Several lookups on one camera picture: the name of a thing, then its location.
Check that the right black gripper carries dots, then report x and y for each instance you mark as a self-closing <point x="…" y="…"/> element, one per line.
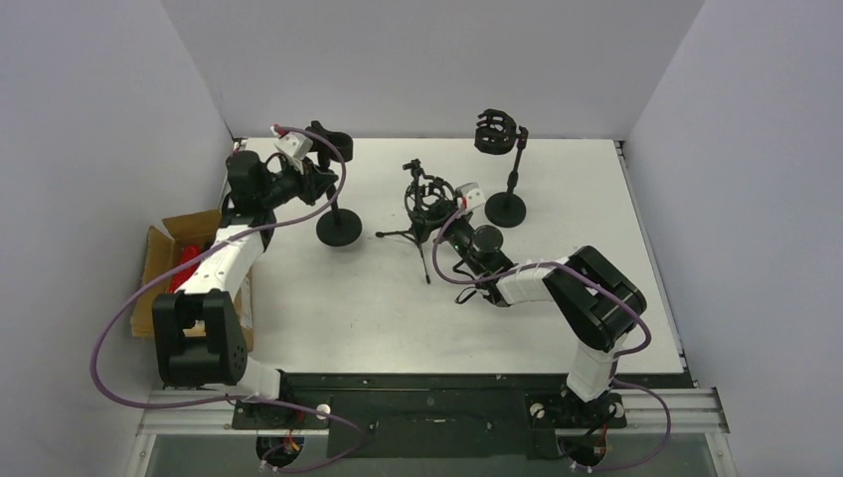
<point x="453" y="222"/>

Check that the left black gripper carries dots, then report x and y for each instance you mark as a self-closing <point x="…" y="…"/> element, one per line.
<point x="315" y="178"/>

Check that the tripod shock mount stand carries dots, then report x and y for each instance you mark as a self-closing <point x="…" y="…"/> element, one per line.
<point x="429" y="201"/>

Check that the clip mic stand round base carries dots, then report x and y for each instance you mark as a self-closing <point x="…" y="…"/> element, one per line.
<point x="339" y="227"/>

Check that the red glitter microphone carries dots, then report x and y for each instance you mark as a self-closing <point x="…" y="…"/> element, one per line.
<point x="186" y="266"/>

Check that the brown cardboard box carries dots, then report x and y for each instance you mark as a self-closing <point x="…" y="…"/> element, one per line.
<point x="161" y="255"/>

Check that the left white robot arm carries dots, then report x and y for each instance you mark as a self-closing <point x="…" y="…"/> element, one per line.
<point x="199" y="338"/>

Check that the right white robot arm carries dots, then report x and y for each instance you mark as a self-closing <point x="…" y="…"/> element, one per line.
<point x="602" y="307"/>

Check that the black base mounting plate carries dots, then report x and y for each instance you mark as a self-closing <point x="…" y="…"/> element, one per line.
<point x="450" y="416"/>

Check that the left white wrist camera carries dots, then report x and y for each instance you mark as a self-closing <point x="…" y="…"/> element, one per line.
<point x="293" y="146"/>

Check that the shock mount stand round base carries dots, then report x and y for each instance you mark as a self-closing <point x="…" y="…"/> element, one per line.
<point x="497" y="134"/>

